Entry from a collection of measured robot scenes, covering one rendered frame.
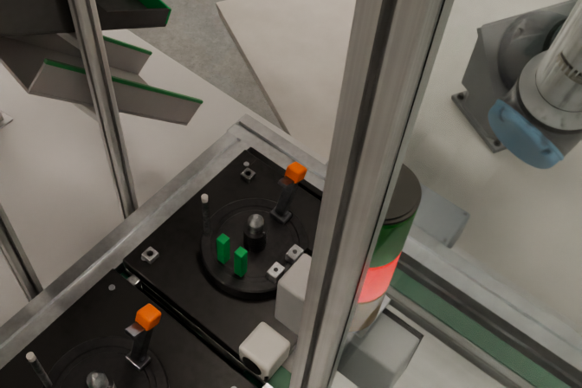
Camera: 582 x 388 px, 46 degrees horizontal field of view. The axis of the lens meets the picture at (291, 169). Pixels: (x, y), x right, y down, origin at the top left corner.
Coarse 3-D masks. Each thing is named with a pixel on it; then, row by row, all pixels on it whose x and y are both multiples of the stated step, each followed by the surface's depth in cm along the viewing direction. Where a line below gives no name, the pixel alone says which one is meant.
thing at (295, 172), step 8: (288, 168) 85; (296, 168) 85; (304, 168) 85; (288, 176) 85; (296, 176) 84; (304, 176) 86; (280, 184) 84; (288, 184) 84; (296, 184) 86; (288, 192) 86; (280, 200) 88; (288, 200) 87; (280, 208) 88; (288, 208) 89
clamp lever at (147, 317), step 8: (144, 312) 72; (152, 312) 72; (160, 312) 73; (136, 320) 72; (144, 320) 72; (152, 320) 72; (128, 328) 71; (136, 328) 72; (144, 328) 72; (152, 328) 74; (136, 336) 71; (144, 336) 73; (136, 344) 75; (144, 344) 74; (136, 352) 75; (144, 352) 75; (136, 360) 76
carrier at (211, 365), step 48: (96, 288) 84; (48, 336) 80; (96, 336) 81; (192, 336) 81; (0, 384) 77; (48, 384) 74; (96, 384) 70; (144, 384) 76; (192, 384) 78; (240, 384) 78
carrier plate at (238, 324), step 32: (256, 160) 98; (224, 192) 94; (256, 192) 94; (192, 224) 91; (128, 256) 87; (160, 256) 88; (192, 256) 88; (160, 288) 85; (192, 288) 85; (192, 320) 84; (224, 320) 83; (256, 320) 83
